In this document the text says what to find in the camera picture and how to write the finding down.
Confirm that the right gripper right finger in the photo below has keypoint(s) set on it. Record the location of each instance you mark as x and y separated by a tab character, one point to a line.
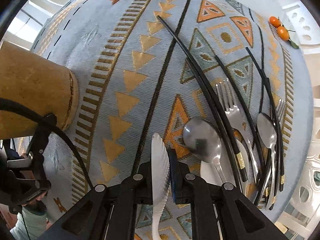
218	212

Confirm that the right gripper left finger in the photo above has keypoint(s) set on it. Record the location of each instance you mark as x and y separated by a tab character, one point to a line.
105	212

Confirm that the black chopstick longest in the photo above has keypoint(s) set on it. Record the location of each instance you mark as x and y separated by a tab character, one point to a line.
224	126

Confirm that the white plastic rice paddle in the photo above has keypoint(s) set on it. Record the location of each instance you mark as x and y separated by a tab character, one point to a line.
160	173

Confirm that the large steel spoon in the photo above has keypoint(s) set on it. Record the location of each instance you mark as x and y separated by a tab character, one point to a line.
203	141

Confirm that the small steel spoon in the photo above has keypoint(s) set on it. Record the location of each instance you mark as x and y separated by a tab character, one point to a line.
268	136

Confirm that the bamboo utensil holder cup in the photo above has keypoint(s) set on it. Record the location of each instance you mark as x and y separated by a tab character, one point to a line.
39	84

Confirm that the steel fork large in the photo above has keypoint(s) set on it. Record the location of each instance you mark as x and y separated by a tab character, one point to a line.
226	95

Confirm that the light green sleeve forearm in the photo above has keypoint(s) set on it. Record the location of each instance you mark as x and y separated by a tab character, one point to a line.
31	223

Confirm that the person's left hand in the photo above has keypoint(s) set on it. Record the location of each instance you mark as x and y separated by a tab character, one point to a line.
32	199

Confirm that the white chair near right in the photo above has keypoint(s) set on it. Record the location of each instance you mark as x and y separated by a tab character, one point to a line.
301	215

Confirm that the white chair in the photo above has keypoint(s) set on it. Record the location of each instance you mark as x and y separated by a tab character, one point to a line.
299	27
301	215

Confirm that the black chopstick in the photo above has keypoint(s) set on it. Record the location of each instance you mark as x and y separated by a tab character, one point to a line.
213	122
270	104
239	74

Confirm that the steel fork small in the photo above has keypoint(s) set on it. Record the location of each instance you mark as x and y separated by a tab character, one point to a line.
277	158

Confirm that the patterned blue table mat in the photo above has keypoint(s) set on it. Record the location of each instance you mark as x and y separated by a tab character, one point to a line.
134	81

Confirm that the orange mandarin near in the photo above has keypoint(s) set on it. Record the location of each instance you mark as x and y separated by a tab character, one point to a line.
283	33

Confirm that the orange mandarin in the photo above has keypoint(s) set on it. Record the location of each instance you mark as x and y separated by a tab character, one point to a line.
283	33
274	21

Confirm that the orange mandarin far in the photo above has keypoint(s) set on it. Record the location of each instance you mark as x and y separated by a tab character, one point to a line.
274	21

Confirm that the white chair far right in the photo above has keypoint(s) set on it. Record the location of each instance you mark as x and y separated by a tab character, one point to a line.
299	27

